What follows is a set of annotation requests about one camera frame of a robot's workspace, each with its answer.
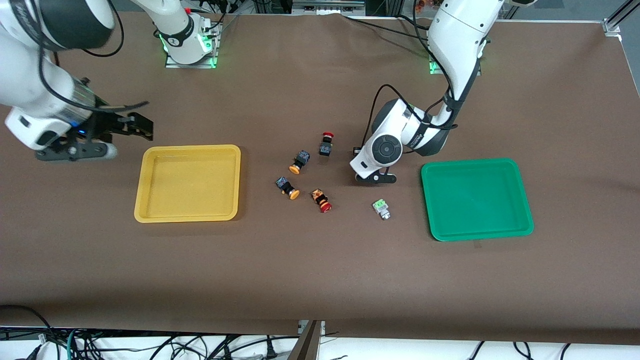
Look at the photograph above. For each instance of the brown table cover sheet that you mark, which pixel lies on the brown table cover sheet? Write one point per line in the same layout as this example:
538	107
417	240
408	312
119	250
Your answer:
320	280

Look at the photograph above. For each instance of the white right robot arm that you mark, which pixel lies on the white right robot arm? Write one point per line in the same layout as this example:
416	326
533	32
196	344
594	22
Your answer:
25	85

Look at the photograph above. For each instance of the yellow push button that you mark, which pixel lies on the yellow push button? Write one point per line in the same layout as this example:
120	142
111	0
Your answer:
299	163
287	187

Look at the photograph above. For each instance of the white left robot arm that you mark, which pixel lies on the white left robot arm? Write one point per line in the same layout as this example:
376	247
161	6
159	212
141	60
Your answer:
457	40

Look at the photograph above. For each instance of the yellow plastic tray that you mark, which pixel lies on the yellow plastic tray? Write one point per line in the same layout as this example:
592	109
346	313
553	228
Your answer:
187	183

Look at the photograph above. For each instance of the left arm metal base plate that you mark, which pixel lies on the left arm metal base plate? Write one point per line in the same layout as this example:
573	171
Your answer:
435	70

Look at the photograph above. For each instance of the green plastic tray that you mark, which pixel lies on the green plastic tray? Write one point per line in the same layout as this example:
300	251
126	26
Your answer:
476	199

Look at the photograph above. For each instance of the red button orange body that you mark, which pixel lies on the red button orange body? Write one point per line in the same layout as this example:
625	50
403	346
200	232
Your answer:
321	200

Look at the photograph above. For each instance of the aluminium frame rail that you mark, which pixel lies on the aluminium frame rail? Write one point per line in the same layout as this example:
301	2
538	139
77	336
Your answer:
327	6

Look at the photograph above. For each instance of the metal table leg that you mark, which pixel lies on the metal table leg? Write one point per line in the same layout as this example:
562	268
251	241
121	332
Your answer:
307	342

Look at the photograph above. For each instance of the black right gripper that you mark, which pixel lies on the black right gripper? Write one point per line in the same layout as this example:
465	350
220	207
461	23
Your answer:
109	124

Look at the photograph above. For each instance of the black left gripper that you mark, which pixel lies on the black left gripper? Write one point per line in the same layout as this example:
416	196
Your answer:
355	153

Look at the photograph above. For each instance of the red button black body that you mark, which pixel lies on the red button black body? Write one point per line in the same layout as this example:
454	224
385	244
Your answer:
326	143

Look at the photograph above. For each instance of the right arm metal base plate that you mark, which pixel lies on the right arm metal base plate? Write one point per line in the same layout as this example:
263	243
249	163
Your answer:
192	62

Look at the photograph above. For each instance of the green push button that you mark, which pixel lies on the green push button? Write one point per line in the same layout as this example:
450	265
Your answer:
381	209

